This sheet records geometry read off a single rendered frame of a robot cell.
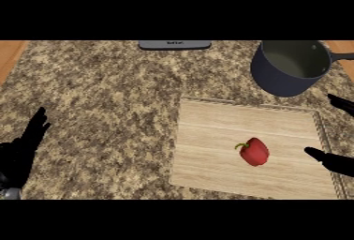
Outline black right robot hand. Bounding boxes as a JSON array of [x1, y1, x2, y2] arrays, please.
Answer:
[[303, 93, 354, 180]]

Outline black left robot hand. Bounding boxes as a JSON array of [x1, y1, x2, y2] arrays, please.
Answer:
[[0, 106, 53, 190]]

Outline red bell pepper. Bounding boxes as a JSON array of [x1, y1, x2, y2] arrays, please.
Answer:
[[233, 137, 272, 168]]

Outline pale wooden tray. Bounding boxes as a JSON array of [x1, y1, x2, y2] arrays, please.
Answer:
[[167, 97, 348, 201]]

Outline dark grey pot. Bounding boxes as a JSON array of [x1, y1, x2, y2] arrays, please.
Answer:
[[249, 40, 354, 98]]

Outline flat grey appliance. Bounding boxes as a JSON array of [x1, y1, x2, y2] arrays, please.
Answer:
[[137, 40, 213, 52]]

